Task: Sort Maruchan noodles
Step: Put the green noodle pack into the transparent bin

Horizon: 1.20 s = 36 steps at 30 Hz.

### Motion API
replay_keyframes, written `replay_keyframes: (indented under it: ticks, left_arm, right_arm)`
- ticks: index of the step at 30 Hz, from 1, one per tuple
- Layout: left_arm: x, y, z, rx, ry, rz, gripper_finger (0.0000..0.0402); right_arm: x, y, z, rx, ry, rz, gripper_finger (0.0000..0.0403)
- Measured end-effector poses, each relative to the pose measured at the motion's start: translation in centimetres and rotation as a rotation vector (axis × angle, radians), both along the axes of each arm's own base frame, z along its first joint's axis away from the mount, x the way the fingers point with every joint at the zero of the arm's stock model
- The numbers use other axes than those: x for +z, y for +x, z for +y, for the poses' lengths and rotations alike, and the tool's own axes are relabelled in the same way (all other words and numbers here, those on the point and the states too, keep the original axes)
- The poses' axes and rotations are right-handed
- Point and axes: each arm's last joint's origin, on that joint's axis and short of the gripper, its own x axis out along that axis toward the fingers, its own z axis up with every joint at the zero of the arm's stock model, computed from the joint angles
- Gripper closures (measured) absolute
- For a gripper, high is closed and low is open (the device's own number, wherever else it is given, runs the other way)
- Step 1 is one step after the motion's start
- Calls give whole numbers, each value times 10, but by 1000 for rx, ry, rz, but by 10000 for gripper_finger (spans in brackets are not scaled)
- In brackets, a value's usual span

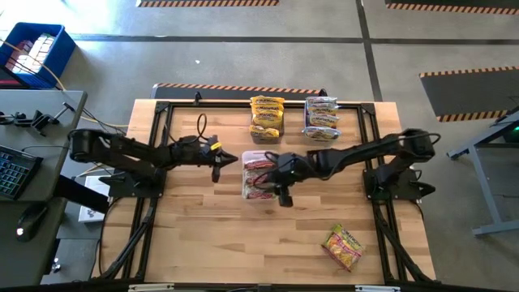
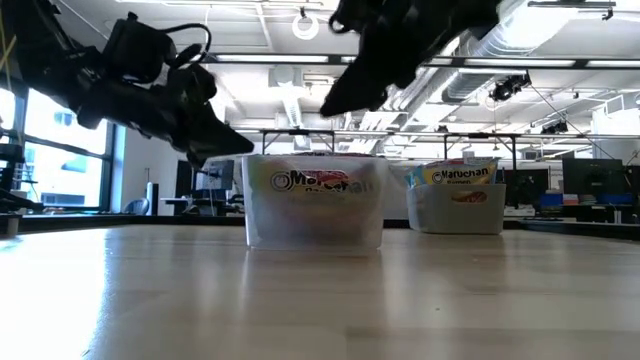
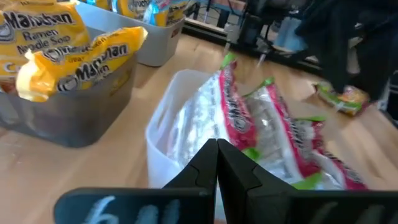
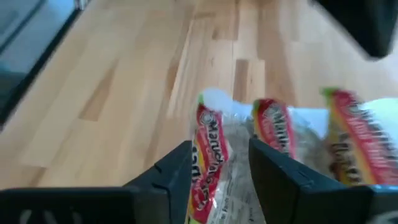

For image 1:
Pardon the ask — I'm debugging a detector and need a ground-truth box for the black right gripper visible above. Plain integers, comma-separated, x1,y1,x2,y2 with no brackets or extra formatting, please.
259,151,324,195

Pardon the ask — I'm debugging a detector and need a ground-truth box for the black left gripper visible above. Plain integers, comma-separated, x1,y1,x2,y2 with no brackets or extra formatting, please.
178,135,239,183

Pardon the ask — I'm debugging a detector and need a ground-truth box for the clear translucent plastic bin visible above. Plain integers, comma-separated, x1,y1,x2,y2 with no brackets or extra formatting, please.
241,149,285,202

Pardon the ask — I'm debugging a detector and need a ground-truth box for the grey translucent plastic bin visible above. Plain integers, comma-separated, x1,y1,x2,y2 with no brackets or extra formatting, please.
247,96,286,146

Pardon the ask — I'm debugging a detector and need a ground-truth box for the small white plastic bin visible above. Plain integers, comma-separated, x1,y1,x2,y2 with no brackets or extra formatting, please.
302,96,342,147

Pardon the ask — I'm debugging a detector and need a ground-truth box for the white booklet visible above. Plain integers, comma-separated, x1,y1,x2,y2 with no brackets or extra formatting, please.
79,174,109,223

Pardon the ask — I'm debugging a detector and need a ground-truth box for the black flat bar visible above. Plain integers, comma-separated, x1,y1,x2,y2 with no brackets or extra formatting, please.
54,174,110,215

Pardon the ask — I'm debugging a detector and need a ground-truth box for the grey side desk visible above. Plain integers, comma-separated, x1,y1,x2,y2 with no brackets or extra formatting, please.
0,88,88,287

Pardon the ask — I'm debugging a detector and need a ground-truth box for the black desk clamp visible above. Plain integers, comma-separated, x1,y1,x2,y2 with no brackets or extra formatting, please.
0,101,76,138

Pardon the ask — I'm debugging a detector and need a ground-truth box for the blue plastic crate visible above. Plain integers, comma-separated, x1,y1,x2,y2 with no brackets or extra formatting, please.
0,22,77,89

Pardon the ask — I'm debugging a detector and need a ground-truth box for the black computer mouse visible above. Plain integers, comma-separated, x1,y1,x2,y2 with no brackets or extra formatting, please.
15,202,49,243

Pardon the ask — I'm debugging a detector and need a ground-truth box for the black backlit keyboard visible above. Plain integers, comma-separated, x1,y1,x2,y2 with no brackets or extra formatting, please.
0,144,45,201

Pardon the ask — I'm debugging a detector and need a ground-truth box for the white cartons stack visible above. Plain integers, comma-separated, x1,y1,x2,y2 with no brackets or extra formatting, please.
6,32,56,74

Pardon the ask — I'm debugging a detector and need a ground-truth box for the grey metal desk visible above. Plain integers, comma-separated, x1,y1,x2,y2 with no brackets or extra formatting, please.
445,105,519,238

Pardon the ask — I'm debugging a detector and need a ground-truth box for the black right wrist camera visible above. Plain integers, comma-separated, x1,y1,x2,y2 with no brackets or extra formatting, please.
277,185,294,208

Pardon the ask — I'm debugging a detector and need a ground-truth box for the black aluminium table frame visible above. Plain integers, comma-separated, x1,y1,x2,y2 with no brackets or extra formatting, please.
91,99,437,292

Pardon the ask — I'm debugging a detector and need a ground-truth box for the silver aluminium bracket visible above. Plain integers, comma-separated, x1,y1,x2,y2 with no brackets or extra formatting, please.
354,284,401,292
127,283,180,292

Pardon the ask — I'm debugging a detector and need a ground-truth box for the yellow cable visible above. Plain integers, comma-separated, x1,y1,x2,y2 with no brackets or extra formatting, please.
0,38,129,179

